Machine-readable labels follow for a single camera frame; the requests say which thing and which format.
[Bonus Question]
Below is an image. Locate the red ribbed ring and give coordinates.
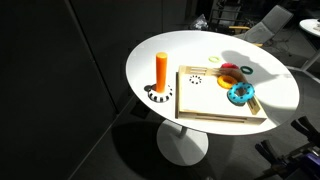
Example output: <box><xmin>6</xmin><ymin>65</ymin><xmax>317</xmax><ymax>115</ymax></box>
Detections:
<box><xmin>220</xmin><ymin>62</ymin><xmax>240</xmax><ymax>71</ymax></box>

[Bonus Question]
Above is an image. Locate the shallow wooden box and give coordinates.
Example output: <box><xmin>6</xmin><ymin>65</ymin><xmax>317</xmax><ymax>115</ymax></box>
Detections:
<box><xmin>175</xmin><ymin>65</ymin><xmax>269</xmax><ymax>126</ymax></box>

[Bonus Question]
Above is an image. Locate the black-white striped peg base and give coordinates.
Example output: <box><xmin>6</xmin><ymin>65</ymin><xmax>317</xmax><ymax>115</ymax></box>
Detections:
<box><xmin>147</xmin><ymin>83</ymin><xmax>174</xmax><ymax>103</ymax></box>

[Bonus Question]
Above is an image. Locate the orange cylinder peg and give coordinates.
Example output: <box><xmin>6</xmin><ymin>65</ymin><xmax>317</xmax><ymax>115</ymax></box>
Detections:
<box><xmin>155</xmin><ymin>51</ymin><xmax>169</xmax><ymax>94</ymax></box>

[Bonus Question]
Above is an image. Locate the grey crumpled bag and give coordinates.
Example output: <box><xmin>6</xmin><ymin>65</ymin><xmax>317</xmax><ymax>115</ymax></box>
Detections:
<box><xmin>189</xmin><ymin>13</ymin><xmax>210</xmax><ymax>31</ymax></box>

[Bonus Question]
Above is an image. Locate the grey chair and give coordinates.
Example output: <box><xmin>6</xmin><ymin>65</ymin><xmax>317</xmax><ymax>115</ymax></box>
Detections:
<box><xmin>229</xmin><ymin>4</ymin><xmax>295</xmax><ymax>48</ymax></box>

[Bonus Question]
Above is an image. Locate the black machine with purple part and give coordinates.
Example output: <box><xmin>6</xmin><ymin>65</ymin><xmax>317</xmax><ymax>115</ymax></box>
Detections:
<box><xmin>254</xmin><ymin>115</ymin><xmax>320</xmax><ymax>180</ymax></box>

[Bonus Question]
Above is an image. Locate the small white round table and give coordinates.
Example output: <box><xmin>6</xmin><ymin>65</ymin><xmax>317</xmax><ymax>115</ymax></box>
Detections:
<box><xmin>286</xmin><ymin>18</ymin><xmax>320</xmax><ymax>84</ymax></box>

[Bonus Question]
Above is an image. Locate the small black-white striped ring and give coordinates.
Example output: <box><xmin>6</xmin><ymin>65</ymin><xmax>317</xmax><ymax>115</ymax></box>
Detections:
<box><xmin>188</xmin><ymin>74</ymin><xmax>203</xmax><ymax>85</ymax></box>

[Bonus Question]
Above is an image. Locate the white table pedestal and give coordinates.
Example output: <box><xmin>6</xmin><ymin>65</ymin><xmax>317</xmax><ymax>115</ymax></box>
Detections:
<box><xmin>156</xmin><ymin>119</ymin><xmax>210</xmax><ymax>167</ymax></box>

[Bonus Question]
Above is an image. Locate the yellow-green thin ring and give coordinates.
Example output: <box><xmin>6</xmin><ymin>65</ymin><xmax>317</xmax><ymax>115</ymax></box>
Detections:
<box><xmin>208</xmin><ymin>55</ymin><xmax>222</xmax><ymax>64</ymax></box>

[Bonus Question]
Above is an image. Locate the orange ring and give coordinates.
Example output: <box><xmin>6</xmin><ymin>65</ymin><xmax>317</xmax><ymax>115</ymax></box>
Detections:
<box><xmin>216</xmin><ymin>74</ymin><xmax>239</xmax><ymax>90</ymax></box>

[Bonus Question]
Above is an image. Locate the blue dotted ring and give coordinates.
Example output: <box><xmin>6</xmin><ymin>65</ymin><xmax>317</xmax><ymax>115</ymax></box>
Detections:
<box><xmin>226</xmin><ymin>81</ymin><xmax>256</xmax><ymax>105</ymax></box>

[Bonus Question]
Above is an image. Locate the dark green knobbed ring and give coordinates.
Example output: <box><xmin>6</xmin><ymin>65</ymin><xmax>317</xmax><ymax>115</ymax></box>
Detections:
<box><xmin>239</xmin><ymin>65</ymin><xmax>254</xmax><ymax>76</ymax></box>

